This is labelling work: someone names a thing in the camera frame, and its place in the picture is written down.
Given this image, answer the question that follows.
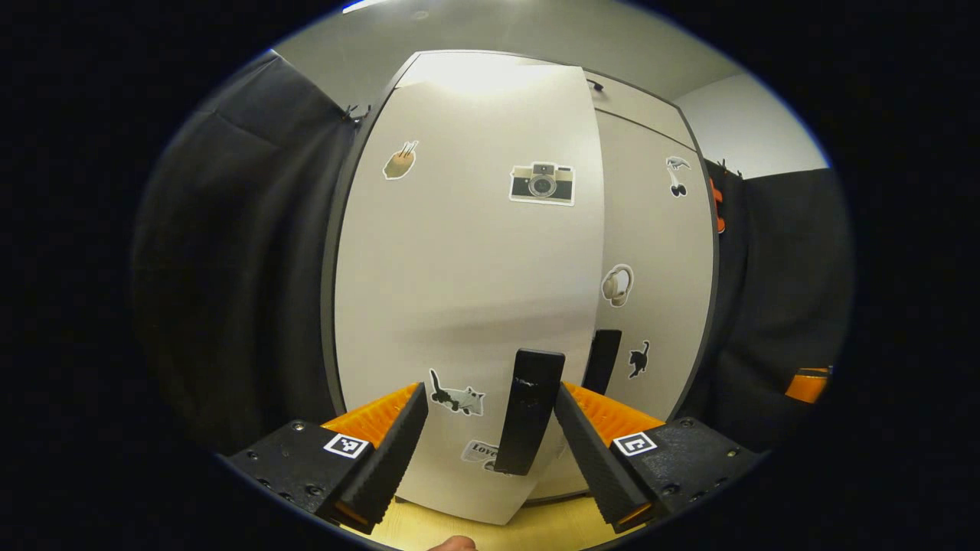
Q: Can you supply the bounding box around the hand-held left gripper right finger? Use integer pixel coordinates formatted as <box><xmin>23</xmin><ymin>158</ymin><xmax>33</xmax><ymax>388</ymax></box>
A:
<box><xmin>553</xmin><ymin>381</ymin><xmax>766</xmax><ymax>535</ymax></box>

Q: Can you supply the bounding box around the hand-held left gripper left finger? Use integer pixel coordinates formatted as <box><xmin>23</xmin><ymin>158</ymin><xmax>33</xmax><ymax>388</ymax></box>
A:
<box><xmin>218</xmin><ymin>381</ymin><xmax>431</xmax><ymax>535</ymax></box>

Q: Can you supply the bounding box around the white shoe cabinet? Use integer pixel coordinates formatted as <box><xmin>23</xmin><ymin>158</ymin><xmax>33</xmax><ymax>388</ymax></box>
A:
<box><xmin>320</xmin><ymin>50</ymin><xmax>722</xmax><ymax>529</ymax></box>

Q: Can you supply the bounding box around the white cabinet door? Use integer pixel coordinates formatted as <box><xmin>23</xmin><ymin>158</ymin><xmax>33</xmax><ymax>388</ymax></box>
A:
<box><xmin>528</xmin><ymin>109</ymin><xmax>717</xmax><ymax>502</ymax></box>
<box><xmin>334</xmin><ymin>63</ymin><xmax>606</xmax><ymax>527</ymax></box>

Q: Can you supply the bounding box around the white cabinet drawer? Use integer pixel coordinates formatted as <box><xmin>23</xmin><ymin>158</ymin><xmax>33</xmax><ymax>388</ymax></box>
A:
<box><xmin>394</xmin><ymin>50</ymin><xmax>696</xmax><ymax>152</ymax></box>

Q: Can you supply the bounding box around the black door handle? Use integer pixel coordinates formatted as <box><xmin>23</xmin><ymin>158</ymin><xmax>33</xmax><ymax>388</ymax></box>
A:
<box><xmin>494</xmin><ymin>348</ymin><xmax>566</xmax><ymax>477</ymax></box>
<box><xmin>580</xmin><ymin>329</ymin><xmax>623</xmax><ymax>396</ymax></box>

